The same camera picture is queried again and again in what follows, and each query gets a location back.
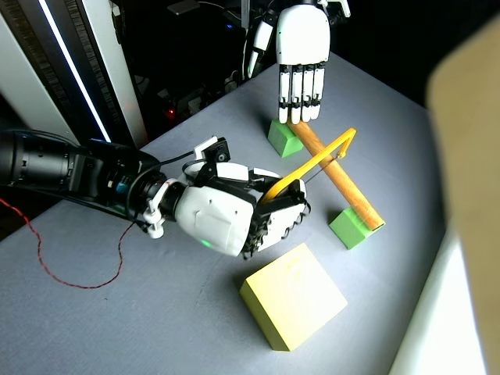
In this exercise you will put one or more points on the grey table cloth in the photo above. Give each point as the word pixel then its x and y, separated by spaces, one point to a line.
pixel 156 312

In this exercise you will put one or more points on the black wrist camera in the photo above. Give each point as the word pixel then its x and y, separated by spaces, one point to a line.
pixel 216 150

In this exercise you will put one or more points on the green wooden block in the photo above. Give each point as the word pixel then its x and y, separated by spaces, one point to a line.
pixel 279 134
pixel 347 228

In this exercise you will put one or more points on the white column with light strip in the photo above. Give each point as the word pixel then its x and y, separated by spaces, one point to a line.
pixel 113 78

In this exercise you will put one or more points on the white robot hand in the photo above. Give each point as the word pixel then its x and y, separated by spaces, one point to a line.
pixel 215 215
pixel 302 35

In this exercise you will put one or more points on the tan blurred board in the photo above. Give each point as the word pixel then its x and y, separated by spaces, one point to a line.
pixel 468 117

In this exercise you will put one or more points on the grey flat device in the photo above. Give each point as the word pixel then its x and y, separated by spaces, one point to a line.
pixel 183 8

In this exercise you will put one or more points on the large yellow block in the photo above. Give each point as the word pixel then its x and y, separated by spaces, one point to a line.
pixel 293 297

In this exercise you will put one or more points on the wooden dowel rod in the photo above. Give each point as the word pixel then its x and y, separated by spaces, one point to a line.
pixel 351 191

